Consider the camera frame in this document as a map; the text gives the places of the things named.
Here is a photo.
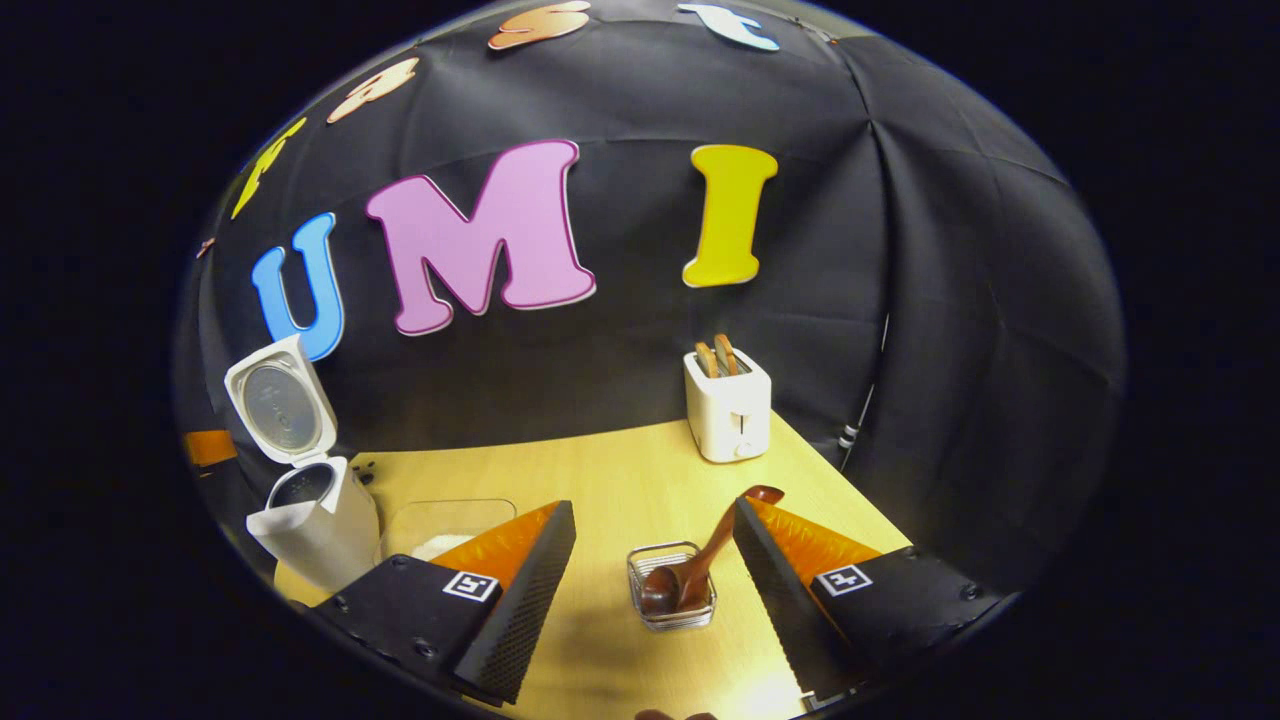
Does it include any white rice cooker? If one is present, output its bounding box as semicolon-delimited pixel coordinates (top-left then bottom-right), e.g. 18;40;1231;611
224;335;383;593

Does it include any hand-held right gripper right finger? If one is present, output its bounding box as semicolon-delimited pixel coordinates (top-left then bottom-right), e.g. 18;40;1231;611
733;497;1006;706

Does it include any clear plastic rice box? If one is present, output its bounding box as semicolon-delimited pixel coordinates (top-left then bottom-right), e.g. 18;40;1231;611
380;498;518;566

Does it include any wooden spoon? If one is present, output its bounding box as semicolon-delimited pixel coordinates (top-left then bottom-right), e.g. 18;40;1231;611
640;485;786;616

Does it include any glass chopstick holder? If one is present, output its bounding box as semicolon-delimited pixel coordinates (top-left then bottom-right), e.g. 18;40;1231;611
627;541;718;632

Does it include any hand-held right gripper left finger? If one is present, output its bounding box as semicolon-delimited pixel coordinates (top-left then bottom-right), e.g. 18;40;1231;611
315;500;578;706

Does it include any white toaster cable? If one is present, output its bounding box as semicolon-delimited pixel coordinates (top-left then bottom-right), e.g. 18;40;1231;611
840;315;891;471

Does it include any black backdrop cloth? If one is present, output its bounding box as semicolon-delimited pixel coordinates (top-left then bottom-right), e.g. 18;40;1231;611
170;0;1129;601

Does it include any white toaster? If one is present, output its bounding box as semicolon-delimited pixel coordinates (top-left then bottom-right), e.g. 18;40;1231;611
684;347;773;464

